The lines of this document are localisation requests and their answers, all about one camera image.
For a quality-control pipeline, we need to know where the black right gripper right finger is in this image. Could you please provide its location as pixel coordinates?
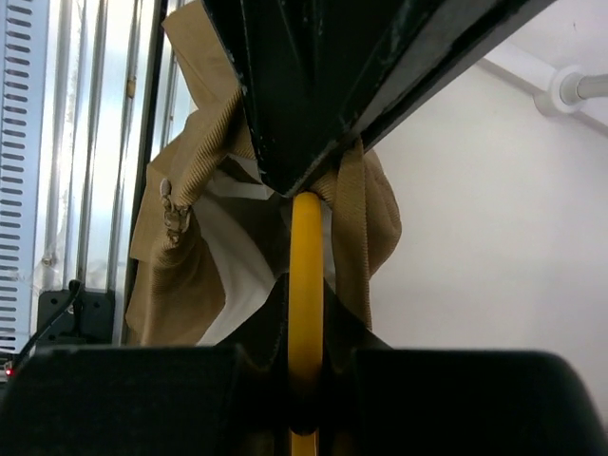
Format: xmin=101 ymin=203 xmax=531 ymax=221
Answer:
xmin=322 ymin=284 xmax=390 ymax=455

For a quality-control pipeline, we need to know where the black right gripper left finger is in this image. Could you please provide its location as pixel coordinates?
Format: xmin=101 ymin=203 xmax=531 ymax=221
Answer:
xmin=212 ymin=274 xmax=290 ymax=455

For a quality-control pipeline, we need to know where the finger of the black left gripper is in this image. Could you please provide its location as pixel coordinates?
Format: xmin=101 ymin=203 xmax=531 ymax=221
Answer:
xmin=299 ymin=1 xmax=549 ymax=190
xmin=203 ymin=1 xmax=399 ymax=196

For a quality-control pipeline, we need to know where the yellow hanger of tan skirt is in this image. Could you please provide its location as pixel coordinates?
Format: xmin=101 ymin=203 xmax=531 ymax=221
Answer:
xmin=287 ymin=193 xmax=324 ymax=455

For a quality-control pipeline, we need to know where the tan corduroy skirt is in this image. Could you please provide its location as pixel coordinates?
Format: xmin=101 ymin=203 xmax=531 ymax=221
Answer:
xmin=125 ymin=3 xmax=402 ymax=346

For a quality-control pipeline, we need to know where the white clothes rack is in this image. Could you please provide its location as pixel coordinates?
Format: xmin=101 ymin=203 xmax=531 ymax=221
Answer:
xmin=479 ymin=44 xmax=607 ymax=125

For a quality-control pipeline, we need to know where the aluminium rail frame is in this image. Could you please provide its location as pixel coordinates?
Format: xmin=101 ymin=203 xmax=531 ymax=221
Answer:
xmin=29 ymin=1 xmax=176 ymax=345

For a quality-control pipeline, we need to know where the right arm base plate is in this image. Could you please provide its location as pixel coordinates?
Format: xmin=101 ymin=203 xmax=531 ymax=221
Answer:
xmin=0 ymin=278 xmax=118 ymax=381

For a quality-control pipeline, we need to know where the slotted cable duct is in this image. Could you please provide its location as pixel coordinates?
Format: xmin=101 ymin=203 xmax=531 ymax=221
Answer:
xmin=1 ymin=0 xmax=48 ymax=353

